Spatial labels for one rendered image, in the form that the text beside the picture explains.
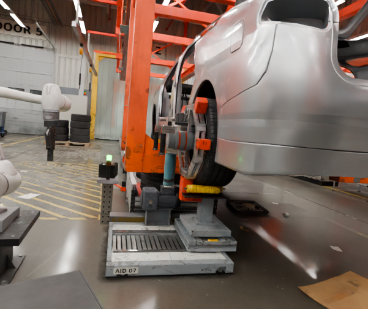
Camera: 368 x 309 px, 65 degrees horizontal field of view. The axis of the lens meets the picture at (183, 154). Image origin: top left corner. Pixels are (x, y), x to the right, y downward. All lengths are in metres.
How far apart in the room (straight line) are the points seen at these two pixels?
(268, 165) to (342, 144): 0.33
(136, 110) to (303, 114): 1.58
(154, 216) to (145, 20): 1.68
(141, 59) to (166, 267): 1.67
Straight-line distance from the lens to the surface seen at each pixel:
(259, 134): 1.38
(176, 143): 2.10
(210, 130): 1.91
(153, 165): 2.59
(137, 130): 2.55
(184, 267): 1.99
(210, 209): 2.28
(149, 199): 2.44
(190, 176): 2.08
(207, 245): 2.14
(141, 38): 2.65
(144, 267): 1.94
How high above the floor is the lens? 0.94
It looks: 5 degrees down
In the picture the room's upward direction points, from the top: 5 degrees clockwise
